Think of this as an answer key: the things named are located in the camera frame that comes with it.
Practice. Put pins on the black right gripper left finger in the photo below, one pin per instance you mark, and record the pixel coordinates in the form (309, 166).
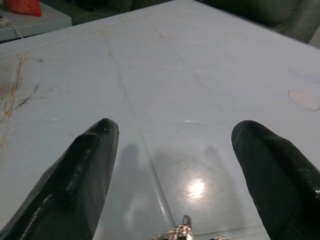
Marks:
(72, 185)

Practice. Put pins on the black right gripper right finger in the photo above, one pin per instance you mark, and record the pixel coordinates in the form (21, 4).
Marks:
(280, 180)

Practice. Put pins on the pale round sticker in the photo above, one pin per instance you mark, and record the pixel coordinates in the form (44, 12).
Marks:
(303, 99)

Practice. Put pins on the silver key bunch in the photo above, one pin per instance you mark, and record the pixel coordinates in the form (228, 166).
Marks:
(178, 231)

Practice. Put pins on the grey side table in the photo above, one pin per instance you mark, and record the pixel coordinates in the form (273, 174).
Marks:
(27, 23)

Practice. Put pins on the orange plastic bag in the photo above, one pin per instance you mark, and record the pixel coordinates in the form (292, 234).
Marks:
(23, 6)

